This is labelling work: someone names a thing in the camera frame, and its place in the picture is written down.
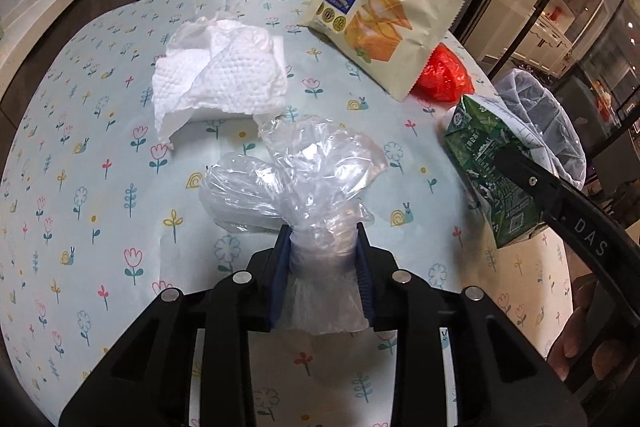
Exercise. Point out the clear plastic bag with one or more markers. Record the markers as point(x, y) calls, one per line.
point(312, 182)

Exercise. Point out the beige cracker bag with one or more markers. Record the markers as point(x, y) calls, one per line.
point(390, 40)

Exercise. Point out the white paper towel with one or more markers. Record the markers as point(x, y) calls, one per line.
point(217, 68)

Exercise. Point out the red plastic bag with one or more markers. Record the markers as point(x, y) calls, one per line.
point(444, 78)

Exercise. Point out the green milk carton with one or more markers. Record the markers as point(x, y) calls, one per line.
point(477, 129)

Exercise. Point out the glass sliding door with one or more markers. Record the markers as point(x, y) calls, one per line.
point(586, 52)

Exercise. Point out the trash bin with liner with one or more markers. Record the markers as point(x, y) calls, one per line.
point(537, 107)

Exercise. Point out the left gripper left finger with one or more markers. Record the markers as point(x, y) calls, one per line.
point(145, 378)

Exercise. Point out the person right hand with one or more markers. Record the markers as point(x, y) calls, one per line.
point(566, 347)

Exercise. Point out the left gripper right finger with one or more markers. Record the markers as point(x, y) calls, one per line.
point(500, 379)

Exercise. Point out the floral patterned tablecloth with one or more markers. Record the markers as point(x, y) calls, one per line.
point(98, 217)

